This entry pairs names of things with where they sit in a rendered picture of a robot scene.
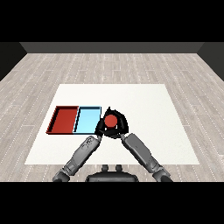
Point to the red can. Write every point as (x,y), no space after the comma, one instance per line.
(110,120)

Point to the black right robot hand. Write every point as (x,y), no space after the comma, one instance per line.
(122,124)

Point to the red shallow open box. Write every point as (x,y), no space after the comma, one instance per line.
(64,120)

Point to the light blue shallow open box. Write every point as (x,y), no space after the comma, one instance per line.
(87,119)

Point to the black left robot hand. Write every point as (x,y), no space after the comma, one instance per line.
(100,125)

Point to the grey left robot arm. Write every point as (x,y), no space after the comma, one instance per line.
(84,151)

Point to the dark grey robot body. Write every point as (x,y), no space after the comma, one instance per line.
(112,176)

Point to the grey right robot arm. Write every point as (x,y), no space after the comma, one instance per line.
(143,154)

